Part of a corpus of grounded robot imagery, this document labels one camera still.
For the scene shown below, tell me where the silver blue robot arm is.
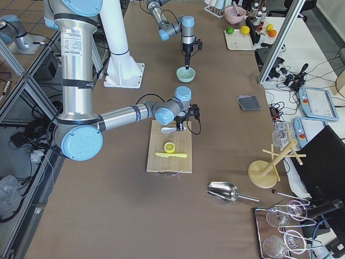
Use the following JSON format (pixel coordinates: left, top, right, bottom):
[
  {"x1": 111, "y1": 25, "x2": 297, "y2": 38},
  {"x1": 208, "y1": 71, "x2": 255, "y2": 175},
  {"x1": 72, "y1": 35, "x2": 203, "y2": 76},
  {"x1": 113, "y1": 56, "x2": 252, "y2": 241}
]
[
  {"x1": 147, "y1": 1, "x2": 203, "y2": 70},
  {"x1": 44, "y1": 1, "x2": 192, "y2": 161}
]

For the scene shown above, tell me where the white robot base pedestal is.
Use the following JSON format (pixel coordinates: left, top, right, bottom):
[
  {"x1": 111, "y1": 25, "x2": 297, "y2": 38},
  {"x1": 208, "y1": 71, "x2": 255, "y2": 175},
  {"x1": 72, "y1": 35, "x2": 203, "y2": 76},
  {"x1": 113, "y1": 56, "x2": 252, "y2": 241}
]
[{"x1": 100, "y1": 0, "x2": 144, "y2": 88}]

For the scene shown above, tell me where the orange fruit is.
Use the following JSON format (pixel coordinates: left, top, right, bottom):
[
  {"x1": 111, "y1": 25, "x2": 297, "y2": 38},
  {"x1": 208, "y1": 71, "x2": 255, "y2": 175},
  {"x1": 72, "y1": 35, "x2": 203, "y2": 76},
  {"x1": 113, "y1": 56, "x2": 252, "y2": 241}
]
[{"x1": 268, "y1": 30, "x2": 277, "y2": 38}]

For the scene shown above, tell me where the yellow lemon slice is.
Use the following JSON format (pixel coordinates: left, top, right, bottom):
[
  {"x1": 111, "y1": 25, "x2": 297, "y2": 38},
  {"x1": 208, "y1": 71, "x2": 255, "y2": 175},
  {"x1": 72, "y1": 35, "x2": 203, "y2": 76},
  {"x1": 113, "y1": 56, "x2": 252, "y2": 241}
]
[{"x1": 164, "y1": 142, "x2": 176, "y2": 154}]

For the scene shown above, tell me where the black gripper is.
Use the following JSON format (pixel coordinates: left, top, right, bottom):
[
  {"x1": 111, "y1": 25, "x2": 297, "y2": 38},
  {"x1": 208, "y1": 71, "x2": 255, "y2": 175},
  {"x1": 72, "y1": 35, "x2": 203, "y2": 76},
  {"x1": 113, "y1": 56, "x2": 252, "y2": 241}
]
[
  {"x1": 182, "y1": 37, "x2": 203, "y2": 69},
  {"x1": 174, "y1": 104, "x2": 200, "y2": 132}
]

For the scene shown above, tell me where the pale green ceramic bowl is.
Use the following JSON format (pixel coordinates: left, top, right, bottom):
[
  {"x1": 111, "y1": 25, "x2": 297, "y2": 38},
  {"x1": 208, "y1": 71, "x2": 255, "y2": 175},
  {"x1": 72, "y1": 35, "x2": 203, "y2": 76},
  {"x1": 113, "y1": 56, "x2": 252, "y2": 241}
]
[{"x1": 176, "y1": 66, "x2": 196, "y2": 83}]

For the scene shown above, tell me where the crumpled plastic bag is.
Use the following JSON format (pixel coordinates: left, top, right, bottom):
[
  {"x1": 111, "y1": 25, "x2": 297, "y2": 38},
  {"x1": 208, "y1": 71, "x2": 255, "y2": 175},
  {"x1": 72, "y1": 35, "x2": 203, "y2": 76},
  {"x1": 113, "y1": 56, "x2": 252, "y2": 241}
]
[{"x1": 1, "y1": 175, "x2": 20, "y2": 212}]

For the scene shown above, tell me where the black monitor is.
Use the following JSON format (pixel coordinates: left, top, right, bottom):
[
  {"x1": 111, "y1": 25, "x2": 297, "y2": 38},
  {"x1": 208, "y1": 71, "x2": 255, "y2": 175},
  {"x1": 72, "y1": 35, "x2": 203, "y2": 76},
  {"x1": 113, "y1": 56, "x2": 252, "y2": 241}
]
[{"x1": 293, "y1": 126, "x2": 344, "y2": 201}]

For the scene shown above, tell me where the bottle rack with bottles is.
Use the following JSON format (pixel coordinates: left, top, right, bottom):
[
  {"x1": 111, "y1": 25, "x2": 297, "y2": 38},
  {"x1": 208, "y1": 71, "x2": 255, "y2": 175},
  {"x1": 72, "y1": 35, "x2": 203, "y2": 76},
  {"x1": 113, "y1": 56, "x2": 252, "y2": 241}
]
[{"x1": 245, "y1": 2, "x2": 266, "y2": 45}]

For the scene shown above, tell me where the clear plastic container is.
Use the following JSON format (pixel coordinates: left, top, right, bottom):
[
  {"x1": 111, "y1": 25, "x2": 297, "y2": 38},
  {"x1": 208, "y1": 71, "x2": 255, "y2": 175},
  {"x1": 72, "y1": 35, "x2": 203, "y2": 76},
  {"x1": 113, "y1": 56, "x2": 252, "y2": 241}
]
[{"x1": 272, "y1": 122, "x2": 295, "y2": 149}]

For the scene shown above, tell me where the metal wine glass rack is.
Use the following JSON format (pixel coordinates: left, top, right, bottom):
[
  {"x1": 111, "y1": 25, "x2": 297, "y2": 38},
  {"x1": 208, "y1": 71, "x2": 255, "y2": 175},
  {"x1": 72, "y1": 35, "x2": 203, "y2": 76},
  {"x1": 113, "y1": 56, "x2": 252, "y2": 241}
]
[{"x1": 253, "y1": 198, "x2": 323, "y2": 258}]

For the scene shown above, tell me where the upper teach pendant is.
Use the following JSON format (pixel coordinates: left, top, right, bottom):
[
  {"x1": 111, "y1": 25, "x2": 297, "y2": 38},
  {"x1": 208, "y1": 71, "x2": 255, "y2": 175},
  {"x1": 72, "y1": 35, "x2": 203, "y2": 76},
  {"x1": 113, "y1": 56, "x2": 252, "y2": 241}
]
[{"x1": 299, "y1": 87, "x2": 339, "y2": 121}]

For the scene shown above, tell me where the lower teach pendant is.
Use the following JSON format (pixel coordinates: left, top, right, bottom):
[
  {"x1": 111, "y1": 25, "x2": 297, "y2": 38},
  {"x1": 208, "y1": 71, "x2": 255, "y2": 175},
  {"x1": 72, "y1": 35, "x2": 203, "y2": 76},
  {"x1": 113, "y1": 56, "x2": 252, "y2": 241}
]
[{"x1": 293, "y1": 117, "x2": 328, "y2": 148}]

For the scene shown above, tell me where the aluminium frame post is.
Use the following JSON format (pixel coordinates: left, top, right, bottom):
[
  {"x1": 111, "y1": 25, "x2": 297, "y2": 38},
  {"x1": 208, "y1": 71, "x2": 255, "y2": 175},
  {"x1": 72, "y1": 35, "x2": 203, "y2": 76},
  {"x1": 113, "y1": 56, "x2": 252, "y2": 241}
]
[{"x1": 258, "y1": 0, "x2": 305, "y2": 84}]

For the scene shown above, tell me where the metal scoop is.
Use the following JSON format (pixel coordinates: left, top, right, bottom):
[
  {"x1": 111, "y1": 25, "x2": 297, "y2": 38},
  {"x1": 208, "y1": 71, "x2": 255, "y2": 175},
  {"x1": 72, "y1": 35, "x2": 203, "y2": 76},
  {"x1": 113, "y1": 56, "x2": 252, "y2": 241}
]
[{"x1": 207, "y1": 181, "x2": 260, "y2": 202}]

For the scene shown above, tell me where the bamboo cutting board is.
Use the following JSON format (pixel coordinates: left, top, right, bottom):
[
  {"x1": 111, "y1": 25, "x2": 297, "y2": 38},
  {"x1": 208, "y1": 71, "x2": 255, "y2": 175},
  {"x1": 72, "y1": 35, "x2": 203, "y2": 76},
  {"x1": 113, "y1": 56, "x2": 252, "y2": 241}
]
[{"x1": 147, "y1": 120, "x2": 192, "y2": 173}]

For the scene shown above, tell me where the cream tray with bear drawing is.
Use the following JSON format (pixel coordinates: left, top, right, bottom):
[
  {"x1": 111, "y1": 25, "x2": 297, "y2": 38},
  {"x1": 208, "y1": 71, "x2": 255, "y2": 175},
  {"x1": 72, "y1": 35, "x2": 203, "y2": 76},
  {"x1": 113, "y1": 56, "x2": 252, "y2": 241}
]
[{"x1": 224, "y1": 29, "x2": 253, "y2": 51}]

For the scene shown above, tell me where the lower wine glass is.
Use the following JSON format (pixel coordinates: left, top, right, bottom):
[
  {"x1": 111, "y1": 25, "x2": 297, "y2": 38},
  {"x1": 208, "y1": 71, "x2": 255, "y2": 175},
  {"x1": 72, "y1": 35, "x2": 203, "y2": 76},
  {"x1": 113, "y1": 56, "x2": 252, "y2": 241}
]
[{"x1": 263, "y1": 230, "x2": 307, "y2": 258}]

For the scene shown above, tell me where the green lime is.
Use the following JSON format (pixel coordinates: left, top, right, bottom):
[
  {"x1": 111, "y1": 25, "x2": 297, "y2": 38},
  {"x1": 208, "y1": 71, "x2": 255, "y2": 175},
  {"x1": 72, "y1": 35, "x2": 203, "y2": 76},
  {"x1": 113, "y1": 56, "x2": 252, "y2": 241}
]
[{"x1": 226, "y1": 27, "x2": 234, "y2": 34}]

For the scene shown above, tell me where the pink mixing bowl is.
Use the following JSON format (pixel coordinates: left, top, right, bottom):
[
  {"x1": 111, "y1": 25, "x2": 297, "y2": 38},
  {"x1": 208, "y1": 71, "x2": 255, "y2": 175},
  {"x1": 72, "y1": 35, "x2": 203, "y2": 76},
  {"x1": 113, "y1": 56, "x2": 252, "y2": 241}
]
[{"x1": 224, "y1": 6, "x2": 246, "y2": 24}]

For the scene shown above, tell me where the white ceramic spoon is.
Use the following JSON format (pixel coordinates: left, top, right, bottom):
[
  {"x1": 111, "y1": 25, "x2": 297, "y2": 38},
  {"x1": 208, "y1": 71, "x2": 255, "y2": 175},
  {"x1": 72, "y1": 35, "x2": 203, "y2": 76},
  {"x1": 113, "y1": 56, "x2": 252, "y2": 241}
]
[{"x1": 161, "y1": 127, "x2": 177, "y2": 134}]

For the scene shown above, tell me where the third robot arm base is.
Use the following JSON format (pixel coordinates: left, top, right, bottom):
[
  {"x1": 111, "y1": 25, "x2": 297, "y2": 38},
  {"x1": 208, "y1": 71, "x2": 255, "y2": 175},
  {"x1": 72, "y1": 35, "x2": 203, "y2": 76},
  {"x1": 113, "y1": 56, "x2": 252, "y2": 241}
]
[{"x1": 1, "y1": 15, "x2": 39, "y2": 54}]

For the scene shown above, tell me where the upper wine glass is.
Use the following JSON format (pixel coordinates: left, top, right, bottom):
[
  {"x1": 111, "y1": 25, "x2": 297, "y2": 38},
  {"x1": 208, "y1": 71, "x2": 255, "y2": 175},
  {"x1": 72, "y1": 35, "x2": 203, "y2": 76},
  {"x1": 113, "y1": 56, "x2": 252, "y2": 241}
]
[{"x1": 266, "y1": 200, "x2": 307, "y2": 228}]

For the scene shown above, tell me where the teach pendant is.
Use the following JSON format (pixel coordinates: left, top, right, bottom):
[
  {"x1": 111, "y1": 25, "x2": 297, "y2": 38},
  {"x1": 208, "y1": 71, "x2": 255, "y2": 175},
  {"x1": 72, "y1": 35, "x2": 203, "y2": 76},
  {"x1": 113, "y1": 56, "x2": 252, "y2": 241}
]
[
  {"x1": 293, "y1": 117, "x2": 328, "y2": 148},
  {"x1": 299, "y1": 87, "x2": 339, "y2": 121}
]

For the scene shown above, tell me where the yellow plastic knife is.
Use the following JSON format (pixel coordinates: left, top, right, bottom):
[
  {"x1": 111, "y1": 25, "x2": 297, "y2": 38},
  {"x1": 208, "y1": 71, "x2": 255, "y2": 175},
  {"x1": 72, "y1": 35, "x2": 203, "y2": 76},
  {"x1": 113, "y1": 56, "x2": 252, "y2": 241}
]
[{"x1": 155, "y1": 152, "x2": 188, "y2": 158}]

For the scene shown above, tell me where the grey folded cloth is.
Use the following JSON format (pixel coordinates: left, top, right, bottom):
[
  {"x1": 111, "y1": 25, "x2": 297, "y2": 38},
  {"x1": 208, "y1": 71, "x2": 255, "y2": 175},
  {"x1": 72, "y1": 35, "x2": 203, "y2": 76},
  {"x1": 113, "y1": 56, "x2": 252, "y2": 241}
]
[{"x1": 237, "y1": 95, "x2": 261, "y2": 111}]

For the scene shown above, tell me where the wooden mug tree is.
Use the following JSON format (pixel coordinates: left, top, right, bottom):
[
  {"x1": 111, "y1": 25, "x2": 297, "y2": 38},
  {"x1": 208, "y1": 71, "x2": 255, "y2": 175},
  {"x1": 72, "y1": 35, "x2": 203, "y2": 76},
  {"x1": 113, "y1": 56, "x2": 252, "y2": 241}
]
[{"x1": 247, "y1": 125, "x2": 307, "y2": 188}]

